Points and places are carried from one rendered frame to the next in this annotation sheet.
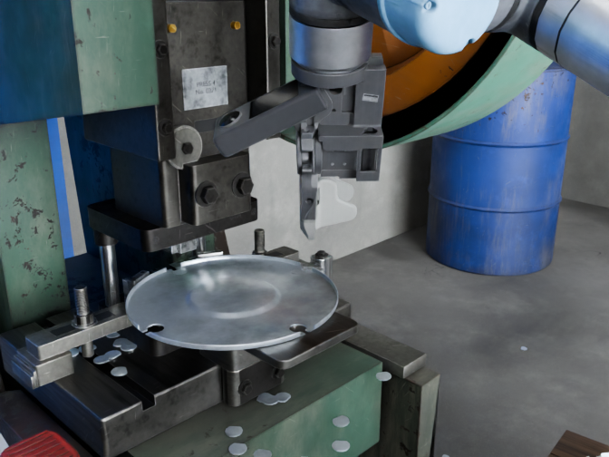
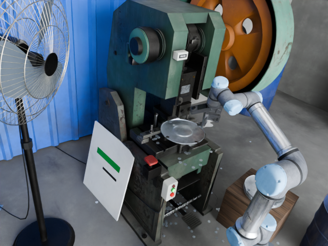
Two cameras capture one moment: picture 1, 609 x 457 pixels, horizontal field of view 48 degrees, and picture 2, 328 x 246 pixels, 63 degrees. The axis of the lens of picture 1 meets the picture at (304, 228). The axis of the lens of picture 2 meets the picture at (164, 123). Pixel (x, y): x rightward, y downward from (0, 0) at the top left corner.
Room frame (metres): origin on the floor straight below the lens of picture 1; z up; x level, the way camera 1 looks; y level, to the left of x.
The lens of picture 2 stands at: (-0.63, 0.16, 1.74)
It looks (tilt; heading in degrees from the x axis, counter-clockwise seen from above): 32 degrees down; 2
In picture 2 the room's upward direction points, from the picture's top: 8 degrees clockwise
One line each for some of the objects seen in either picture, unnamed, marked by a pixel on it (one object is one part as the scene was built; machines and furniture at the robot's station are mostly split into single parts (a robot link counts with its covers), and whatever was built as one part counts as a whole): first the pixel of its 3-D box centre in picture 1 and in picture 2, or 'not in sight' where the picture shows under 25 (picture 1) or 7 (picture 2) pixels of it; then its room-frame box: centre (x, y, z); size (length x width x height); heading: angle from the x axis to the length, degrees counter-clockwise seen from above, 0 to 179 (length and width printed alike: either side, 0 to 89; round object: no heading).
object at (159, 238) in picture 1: (175, 220); (171, 111); (0.95, 0.19, 0.86); 0.20 x 0.16 x 0.05; 135
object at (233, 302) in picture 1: (233, 296); (182, 131); (0.85, 0.10, 0.78); 0.29 x 0.29 x 0.01
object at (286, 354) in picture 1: (257, 350); (186, 143); (0.82, 0.06, 0.72); 0.25 x 0.14 x 0.14; 45
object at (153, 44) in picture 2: not in sight; (145, 47); (0.78, 0.38, 1.31); 0.22 x 0.12 x 0.22; 45
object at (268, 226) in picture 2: not in sight; (261, 226); (0.34, -0.37, 0.62); 0.13 x 0.12 x 0.14; 125
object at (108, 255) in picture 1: (108, 261); (155, 117); (0.93, 0.29, 0.81); 0.02 x 0.02 x 0.14
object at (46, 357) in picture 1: (78, 324); (150, 131); (0.82, 0.31, 0.76); 0.17 x 0.06 x 0.10; 135
